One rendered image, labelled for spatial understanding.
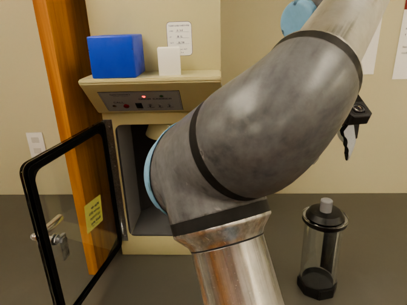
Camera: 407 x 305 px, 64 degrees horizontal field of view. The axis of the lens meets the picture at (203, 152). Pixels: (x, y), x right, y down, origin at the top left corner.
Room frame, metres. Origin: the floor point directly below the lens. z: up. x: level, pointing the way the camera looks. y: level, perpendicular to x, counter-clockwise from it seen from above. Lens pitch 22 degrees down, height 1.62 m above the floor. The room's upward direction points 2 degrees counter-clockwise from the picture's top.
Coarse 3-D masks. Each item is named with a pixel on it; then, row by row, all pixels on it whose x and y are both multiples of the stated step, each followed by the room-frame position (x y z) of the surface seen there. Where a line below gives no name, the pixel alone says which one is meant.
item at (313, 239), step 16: (304, 240) 0.70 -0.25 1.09; (320, 240) 0.66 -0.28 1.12; (336, 240) 0.65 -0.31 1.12; (304, 256) 0.69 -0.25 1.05; (320, 256) 0.65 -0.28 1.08; (336, 256) 0.66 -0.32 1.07; (304, 272) 0.68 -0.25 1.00; (320, 272) 0.65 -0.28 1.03; (336, 272) 0.67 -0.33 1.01; (320, 288) 0.65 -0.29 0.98
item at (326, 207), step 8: (320, 200) 0.70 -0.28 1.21; (328, 200) 0.69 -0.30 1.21; (312, 208) 0.71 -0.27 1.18; (320, 208) 0.70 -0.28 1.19; (328, 208) 0.68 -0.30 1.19; (336, 208) 0.71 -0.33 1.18; (312, 216) 0.68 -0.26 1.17; (320, 216) 0.67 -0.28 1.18; (328, 216) 0.67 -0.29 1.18; (336, 216) 0.67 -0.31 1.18; (344, 216) 0.69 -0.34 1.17; (320, 224) 0.66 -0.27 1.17; (328, 224) 0.65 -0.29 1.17; (336, 224) 0.65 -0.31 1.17
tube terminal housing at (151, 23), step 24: (96, 0) 0.86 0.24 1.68; (120, 0) 0.85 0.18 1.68; (144, 0) 0.85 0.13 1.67; (168, 0) 0.85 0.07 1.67; (192, 0) 0.84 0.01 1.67; (216, 0) 0.84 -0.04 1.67; (96, 24) 0.86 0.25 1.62; (120, 24) 0.85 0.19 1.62; (144, 24) 0.85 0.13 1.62; (192, 24) 0.84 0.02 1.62; (216, 24) 0.84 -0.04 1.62; (144, 48) 0.85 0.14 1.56; (216, 48) 0.84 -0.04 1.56; (120, 120) 0.86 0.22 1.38; (144, 120) 0.85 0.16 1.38; (168, 120) 0.85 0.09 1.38; (120, 168) 0.86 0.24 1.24; (144, 240) 0.85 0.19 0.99; (168, 240) 0.85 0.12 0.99
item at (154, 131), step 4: (152, 124) 0.91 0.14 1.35; (156, 124) 0.89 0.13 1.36; (160, 124) 0.89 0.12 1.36; (164, 124) 0.88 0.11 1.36; (168, 124) 0.88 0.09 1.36; (172, 124) 0.88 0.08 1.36; (148, 128) 0.92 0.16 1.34; (152, 128) 0.90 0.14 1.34; (156, 128) 0.89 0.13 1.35; (160, 128) 0.88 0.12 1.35; (164, 128) 0.88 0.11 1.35; (148, 132) 0.91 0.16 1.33; (152, 132) 0.89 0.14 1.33; (156, 132) 0.88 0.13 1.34; (160, 132) 0.88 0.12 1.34; (148, 136) 0.90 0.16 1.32; (152, 136) 0.89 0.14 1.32; (156, 136) 0.88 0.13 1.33
